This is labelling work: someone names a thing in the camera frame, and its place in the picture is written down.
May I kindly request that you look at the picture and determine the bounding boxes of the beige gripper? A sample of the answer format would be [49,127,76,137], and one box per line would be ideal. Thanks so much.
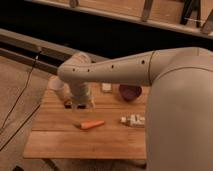
[64,83,95,109]

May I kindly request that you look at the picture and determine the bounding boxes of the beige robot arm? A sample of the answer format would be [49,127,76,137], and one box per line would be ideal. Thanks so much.
[57,47,213,171]

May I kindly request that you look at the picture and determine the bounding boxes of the orange toy carrot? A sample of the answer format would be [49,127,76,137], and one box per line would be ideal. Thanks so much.
[75,120,105,130]

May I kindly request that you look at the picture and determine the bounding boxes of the translucent plastic cup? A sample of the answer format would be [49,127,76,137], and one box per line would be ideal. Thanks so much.
[48,76,69,101]

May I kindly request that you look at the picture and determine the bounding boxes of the dark purple bowl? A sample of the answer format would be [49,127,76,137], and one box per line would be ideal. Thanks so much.
[119,85,142,102]

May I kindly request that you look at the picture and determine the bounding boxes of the wooden table leg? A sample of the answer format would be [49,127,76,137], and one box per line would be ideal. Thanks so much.
[43,159,60,171]

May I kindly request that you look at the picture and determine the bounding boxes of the black cable left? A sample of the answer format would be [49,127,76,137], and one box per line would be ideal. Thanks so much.
[0,47,43,152]

